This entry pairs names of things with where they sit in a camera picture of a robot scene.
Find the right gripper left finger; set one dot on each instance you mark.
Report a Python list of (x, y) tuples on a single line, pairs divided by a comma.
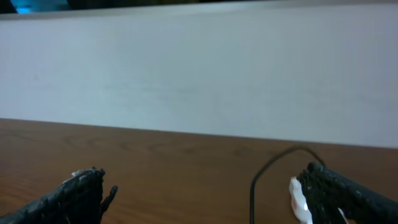
[(78, 200)]

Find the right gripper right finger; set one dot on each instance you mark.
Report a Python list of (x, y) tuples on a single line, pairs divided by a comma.
[(359, 204)]

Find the white power strip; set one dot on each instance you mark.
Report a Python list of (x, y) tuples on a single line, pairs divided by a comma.
[(298, 202)]

